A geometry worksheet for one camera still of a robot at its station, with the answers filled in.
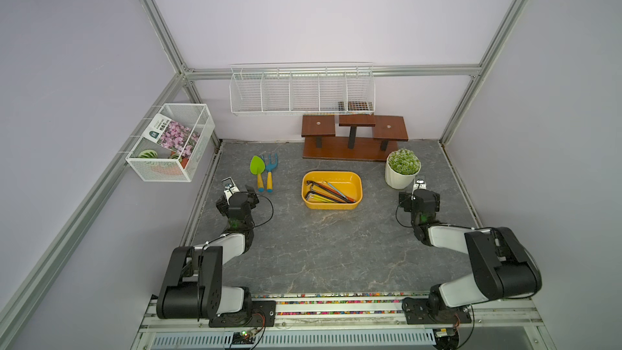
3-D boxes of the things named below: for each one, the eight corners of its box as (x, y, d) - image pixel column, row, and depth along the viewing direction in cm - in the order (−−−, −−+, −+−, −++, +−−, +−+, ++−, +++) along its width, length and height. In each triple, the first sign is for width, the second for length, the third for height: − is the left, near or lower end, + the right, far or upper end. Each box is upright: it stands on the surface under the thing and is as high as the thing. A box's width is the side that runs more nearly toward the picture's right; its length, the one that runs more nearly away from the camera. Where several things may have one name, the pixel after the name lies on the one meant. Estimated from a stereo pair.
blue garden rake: (262, 192, 105) (261, 189, 103) (269, 156, 118) (268, 153, 117) (273, 192, 105) (272, 189, 103) (278, 156, 118) (277, 153, 117)
